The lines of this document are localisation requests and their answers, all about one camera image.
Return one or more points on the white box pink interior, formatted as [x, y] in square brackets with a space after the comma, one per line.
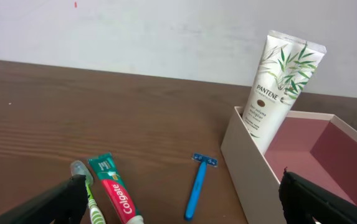
[320, 147]

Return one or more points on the Colgate toothpaste tube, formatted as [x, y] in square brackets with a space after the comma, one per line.
[105, 169]

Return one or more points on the white Pantene tube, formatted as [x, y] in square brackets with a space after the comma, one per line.
[285, 67]

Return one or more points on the blue disposable razor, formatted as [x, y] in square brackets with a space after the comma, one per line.
[205, 161]

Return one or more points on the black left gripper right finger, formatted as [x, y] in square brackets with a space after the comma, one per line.
[304, 202]

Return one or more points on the green toothbrush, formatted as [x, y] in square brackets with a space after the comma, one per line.
[96, 215]

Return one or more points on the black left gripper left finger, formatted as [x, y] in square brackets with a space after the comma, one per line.
[65, 203]

